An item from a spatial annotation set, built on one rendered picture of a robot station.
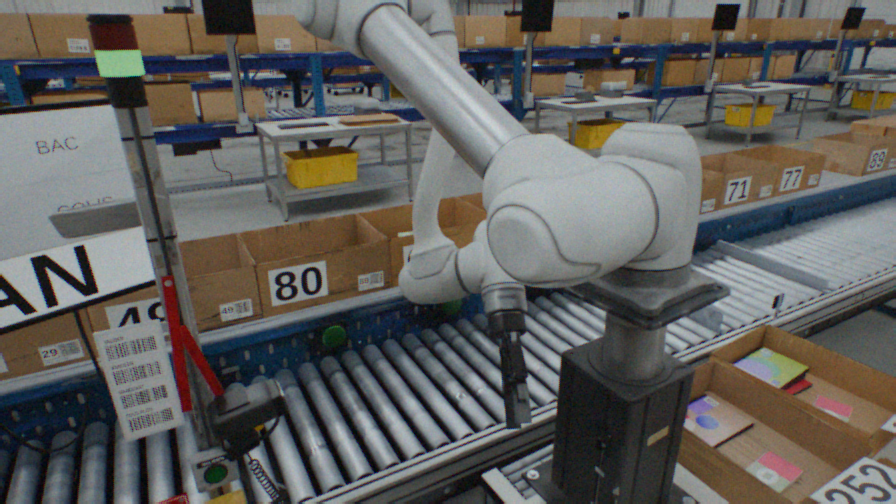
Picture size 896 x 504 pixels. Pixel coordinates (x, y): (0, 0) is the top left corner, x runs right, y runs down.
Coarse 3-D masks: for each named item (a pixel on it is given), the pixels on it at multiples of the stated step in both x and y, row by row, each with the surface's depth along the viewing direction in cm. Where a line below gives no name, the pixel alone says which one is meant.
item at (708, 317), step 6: (708, 306) 177; (696, 312) 181; (702, 312) 179; (708, 312) 177; (714, 312) 175; (720, 312) 173; (690, 318) 184; (696, 318) 182; (702, 318) 179; (708, 318) 177; (714, 318) 175; (720, 318) 173; (702, 324) 180; (708, 324) 178; (714, 324) 176; (720, 324) 174; (714, 330) 176
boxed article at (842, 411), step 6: (822, 396) 140; (816, 402) 138; (822, 402) 138; (828, 402) 138; (834, 402) 138; (822, 408) 136; (828, 408) 136; (834, 408) 136; (840, 408) 136; (846, 408) 136; (852, 408) 136; (834, 414) 134; (840, 414) 134; (846, 414) 134; (846, 420) 132
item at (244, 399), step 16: (256, 384) 92; (272, 384) 93; (224, 400) 89; (240, 400) 89; (256, 400) 89; (272, 400) 90; (208, 416) 88; (224, 416) 87; (240, 416) 87; (256, 416) 89; (272, 416) 90; (224, 432) 87; (240, 432) 88; (256, 432) 92; (240, 448) 91
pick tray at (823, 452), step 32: (704, 384) 143; (736, 384) 137; (768, 416) 131; (800, 416) 124; (704, 448) 114; (736, 448) 125; (768, 448) 125; (800, 448) 125; (832, 448) 119; (864, 448) 113; (704, 480) 116; (736, 480) 109; (800, 480) 116
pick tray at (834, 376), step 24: (744, 336) 153; (768, 336) 159; (792, 336) 153; (720, 360) 142; (816, 360) 149; (840, 360) 144; (768, 384) 132; (816, 384) 147; (840, 384) 145; (864, 384) 140; (888, 384) 136; (816, 408) 124; (864, 408) 138; (888, 408) 137; (864, 432) 117; (888, 432) 123
